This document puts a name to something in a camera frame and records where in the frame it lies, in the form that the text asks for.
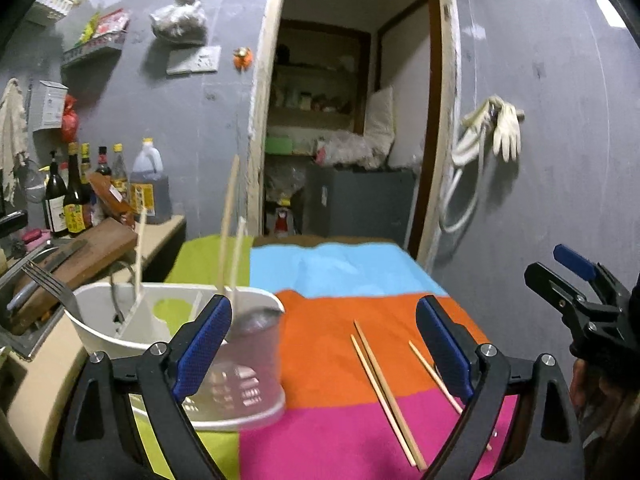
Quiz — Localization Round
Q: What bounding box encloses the grey wall socket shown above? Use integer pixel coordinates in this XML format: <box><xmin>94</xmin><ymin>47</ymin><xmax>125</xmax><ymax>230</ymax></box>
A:
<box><xmin>166</xmin><ymin>46</ymin><xmax>222</xmax><ymax>77</ymax></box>

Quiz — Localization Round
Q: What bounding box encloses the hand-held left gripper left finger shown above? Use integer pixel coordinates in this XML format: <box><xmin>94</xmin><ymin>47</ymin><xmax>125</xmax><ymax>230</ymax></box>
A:
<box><xmin>59</xmin><ymin>294</ymin><xmax>233</xmax><ymax>480</ymax></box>

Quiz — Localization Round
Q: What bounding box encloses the cream rubber glove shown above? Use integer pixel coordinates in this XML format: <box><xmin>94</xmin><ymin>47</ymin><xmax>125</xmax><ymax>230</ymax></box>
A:
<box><xmin>460</xmin><ymin>95</ymin><xmax>501</xmax><ymax>133</ymax></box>
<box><xmin>492</xmin><ymin>101</ymin><xmax>522</xmax><ymax>162</ymax></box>

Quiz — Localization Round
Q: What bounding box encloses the metal fork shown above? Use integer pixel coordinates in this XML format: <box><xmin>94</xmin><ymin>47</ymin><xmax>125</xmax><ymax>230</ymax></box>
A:
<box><xmin>22</xmin><ymin>261</ymin><xmax>78</xmax><ymax>311</ymax></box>

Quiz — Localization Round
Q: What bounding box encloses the red bottle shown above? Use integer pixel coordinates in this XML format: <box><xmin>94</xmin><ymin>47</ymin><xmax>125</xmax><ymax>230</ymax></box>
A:
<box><xmin>274</xmin><ymin>200</ymin><xmax>293</xmax><ymax>235</ymax></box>

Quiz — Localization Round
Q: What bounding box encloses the wooden door frame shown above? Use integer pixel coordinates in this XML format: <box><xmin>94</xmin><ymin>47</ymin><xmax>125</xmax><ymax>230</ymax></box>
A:
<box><xmin>247</xmin><ymin>0</ymin><xmax>463</xmax><ymax>271</ymax></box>

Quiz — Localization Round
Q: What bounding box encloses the wooden cutting board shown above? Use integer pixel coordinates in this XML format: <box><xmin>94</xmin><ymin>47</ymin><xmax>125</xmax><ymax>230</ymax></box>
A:
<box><xmin>10</xmin><ymin>217</ymin><xmax>138</xmax><ymax>336</ymax></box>

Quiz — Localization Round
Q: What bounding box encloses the white pillow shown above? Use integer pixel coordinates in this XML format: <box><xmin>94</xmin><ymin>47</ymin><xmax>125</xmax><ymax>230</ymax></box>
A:
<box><xmin>364</xmin><ymin>86</ymin><xmax>396</xmax><ymax>158</ymax></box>

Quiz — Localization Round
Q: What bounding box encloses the yellow capped sauce bottle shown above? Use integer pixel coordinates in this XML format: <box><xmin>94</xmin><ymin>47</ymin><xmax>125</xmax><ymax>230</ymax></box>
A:
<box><xmin>80</xmin><ymin>142</ymin><xmax>95</xmax><ymax>186</ymax></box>

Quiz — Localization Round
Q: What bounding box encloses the wooden shelf unit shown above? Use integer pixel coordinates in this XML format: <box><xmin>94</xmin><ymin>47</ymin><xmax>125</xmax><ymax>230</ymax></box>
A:
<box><xmin>267</xmin><ymin>20</ymin><xmax>373</xmax><ymax>156</ymax></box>

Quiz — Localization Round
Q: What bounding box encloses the white towel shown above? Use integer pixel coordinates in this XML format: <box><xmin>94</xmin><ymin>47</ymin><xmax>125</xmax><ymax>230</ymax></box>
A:
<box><xmin>0</xmin><ymin>78</ymin><xmax>30</xmax><ymax>201</ymax></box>

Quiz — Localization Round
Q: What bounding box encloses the grey wall shelf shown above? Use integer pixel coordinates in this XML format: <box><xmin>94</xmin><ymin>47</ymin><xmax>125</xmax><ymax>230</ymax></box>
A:
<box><xmin>60</xmin><ymin>35</ymin><xmax>126</xmax><ymax>68</ymax></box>

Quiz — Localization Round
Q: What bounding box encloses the person's right hand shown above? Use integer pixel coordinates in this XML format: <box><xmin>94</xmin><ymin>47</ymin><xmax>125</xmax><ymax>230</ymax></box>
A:
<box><xmin>570</xmin><ymin>356</ymin><xmax>640</xmax><ymax>462</ymax></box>

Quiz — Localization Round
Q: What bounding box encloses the black handled pan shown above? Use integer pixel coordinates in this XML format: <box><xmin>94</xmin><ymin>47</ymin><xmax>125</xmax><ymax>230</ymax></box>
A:
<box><xmin>0</xmin><ymin>210</ymin><xmax>28</xmax><ymax>238</ymax></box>

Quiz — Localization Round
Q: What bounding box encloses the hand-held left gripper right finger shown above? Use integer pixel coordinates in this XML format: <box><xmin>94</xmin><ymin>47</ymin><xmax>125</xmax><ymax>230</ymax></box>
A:
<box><xmin>416</xmin><ymin>295</ymin><xmax>586</xmax><ymax>480</ymax></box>

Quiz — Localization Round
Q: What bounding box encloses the brown packet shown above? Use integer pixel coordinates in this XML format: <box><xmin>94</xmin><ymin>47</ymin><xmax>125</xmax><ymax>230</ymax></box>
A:
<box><xmin>89</xmin><ymin>172</ymin><xmax>136</xmax><ymax>226</ymax></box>

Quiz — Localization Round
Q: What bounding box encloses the white wall rack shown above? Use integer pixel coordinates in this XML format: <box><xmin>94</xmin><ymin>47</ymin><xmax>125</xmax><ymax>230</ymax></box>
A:
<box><xmin>25</xmin><ymin>0</ymin><xmax>81</xmax><ymax>23</ymax></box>

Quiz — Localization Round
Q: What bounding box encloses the red plastic bag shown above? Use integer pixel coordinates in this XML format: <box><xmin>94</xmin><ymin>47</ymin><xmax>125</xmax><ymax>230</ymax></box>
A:
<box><xmin>61</xmin><ymin>94</ymin><xmax>81</xmax><ymax>143</ymax></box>

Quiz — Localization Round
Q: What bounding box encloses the dark bottle white label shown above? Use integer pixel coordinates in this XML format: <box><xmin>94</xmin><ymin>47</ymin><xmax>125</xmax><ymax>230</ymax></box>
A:
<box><xmin>42</xmin><ymin>150</ymin><xmax>69</xmax><ymax>238</ymax></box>

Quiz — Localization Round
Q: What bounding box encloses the stainless steel sink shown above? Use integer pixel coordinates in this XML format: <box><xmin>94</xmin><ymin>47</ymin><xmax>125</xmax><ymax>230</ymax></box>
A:
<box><xmin>0</xmin><ymin>237</ymin><xmax>81</xmax><ymax>361</ymax></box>

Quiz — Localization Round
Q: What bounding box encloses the dark bottle yellow label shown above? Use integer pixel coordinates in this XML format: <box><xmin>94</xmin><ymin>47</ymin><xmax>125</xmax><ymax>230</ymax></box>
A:
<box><xmin>64</xmin><ymin>142</ymin><xmax>93</xmax><ymax>237</ymax></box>

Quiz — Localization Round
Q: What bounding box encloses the hanging clear plastic bag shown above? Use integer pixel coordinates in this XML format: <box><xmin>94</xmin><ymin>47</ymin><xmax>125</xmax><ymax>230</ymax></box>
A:
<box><xmin>150</xmin><ymin>0</ymin><xmax>208</xmax><ymax>45</ymax></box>

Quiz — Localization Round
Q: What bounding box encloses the white hose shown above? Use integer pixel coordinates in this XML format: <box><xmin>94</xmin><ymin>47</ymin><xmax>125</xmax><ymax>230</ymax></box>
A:
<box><xmin>439</xmin><ymin>127</ymin><xmax>483</xmax><ymax>233</ymax></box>

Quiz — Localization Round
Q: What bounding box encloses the clear yellow capped bottle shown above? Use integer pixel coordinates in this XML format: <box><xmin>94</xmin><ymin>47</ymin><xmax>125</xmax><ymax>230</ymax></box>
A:
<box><xmin>111</xmin><ymin>143</ymin><xmax>128</xmax><ymax>201</ymax></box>

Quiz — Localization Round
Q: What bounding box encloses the grey cabinet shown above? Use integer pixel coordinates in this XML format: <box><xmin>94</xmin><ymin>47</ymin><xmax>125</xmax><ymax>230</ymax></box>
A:
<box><xmin>305</xmin><ymin>165</ymin><xmax>418</xmax><ymax>253</ymax></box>

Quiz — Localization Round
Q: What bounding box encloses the grey wall box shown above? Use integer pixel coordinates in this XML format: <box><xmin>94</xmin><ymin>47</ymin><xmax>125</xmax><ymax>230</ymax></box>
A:
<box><xmin>29</xmin><ymin>80</ymin><xmax>68</xmax><ymax>133</ymax></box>

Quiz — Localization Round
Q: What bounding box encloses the crumpled clear plastic bag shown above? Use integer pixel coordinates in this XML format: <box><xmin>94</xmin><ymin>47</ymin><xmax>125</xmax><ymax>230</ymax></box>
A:
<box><xmin>315</xmin><ymin>130</ymin><xmax>391</xmax><ymax>170</ymax></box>

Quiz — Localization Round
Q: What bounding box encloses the white plastic utensil caddy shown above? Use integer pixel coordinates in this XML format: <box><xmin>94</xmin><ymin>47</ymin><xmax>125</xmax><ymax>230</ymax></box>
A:
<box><xmin>64</xmin><ymin>282</ymin><xmax>287</xmax><ymax>433</ymax></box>

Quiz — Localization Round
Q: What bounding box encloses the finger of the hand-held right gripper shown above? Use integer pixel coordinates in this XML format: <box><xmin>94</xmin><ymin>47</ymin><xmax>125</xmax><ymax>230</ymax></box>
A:
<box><xmin>524</xmin><ymin>261</ymin><xmax>601</xmax><ymax>329</ymax></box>
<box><xmin>552</xmin><ymin>243</ymin><xmax>628</xmax><ymax>303</ymax></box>

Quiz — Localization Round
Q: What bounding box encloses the red white seasoning packet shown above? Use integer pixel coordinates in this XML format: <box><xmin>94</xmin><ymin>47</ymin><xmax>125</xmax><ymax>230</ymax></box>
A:
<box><xmin>92</xmin><ymin>8</ymin><xmax>131</xmax><ymax>41</ymax></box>

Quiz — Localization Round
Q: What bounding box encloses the yellow seasoning packet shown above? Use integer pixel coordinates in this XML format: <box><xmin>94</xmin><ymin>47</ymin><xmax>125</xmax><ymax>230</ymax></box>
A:
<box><xmin>75</xmin><ymin>12</ymin><xmax>101</xmax><ymax>48</ymax></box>

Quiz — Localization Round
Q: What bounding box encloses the colourful striped cloth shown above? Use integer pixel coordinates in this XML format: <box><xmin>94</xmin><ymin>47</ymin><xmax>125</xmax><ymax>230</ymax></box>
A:
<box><xmin>135</xmin><ymin>236</ymin><xmax>521</xmax><ymax>480</ymax></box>

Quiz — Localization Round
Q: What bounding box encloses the large oil jug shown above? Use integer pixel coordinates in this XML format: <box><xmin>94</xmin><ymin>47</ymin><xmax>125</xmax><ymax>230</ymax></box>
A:
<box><xmin>129</xmin><ymin>138</ymin><xmax>172</xmax><ymax>225</ymax></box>

